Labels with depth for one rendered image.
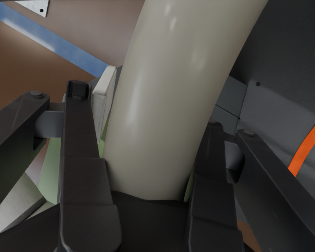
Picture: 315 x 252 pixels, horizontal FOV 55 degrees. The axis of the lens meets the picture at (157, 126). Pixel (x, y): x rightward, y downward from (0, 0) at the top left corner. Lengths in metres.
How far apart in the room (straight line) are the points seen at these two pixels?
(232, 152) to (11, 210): 0.46
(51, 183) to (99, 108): 0.60
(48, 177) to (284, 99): 1.00
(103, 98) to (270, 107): 1.26
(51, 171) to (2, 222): 0.21
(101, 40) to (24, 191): 1.08
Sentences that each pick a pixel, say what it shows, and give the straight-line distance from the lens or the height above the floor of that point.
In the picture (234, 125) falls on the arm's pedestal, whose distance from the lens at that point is 0.94.
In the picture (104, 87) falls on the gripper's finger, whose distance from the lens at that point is 0.17.
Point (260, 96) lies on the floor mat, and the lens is 1.38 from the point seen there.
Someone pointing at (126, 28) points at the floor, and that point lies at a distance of 1.48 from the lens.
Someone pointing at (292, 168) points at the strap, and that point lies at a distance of 1.52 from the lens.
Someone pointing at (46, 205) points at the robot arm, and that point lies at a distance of 0.61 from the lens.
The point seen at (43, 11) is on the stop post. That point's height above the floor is 0.01.
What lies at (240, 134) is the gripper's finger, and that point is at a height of 1.19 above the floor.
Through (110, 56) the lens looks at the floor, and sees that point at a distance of 1.54.
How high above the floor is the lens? 1.34
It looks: 60 degrees down
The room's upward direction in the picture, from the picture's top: 139 degrees counter-clockwise
